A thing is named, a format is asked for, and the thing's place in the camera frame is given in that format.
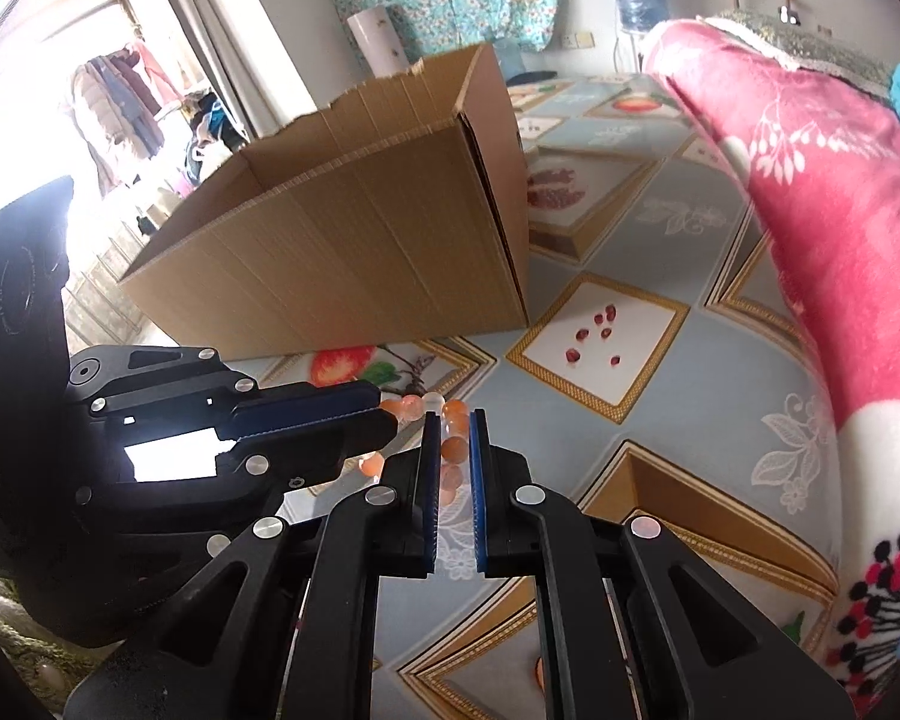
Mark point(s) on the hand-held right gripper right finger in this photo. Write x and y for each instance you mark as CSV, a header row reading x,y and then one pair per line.
x,y
481,495

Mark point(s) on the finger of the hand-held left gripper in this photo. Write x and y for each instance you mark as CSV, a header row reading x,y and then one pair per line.
x,y
330,446
307,406

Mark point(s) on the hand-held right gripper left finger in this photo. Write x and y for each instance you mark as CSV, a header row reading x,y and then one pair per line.
x,y
429,495

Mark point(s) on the brown cardboard box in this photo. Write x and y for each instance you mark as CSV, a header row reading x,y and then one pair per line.
x,y
345,262

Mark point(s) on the metal window railing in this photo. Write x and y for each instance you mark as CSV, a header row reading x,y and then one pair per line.
x,y
105,292

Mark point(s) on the pile of clothes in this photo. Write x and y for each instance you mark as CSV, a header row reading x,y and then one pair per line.
x,y
214,135

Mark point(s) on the row of hanging clothes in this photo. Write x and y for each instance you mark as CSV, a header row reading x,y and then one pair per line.
x,y
120,120

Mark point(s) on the pale rolled mat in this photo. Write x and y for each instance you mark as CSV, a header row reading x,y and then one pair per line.
x,y
375,41

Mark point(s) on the grey window curtain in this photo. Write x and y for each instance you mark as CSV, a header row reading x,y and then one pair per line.
x,y
232,30

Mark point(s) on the pink floral blanket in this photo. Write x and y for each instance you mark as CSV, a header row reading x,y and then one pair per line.
x,y
832,202

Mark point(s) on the silver glitter cloth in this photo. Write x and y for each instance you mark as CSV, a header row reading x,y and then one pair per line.
x,y
802,45

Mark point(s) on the wall socket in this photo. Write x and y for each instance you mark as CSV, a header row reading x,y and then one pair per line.
x,y
583,39

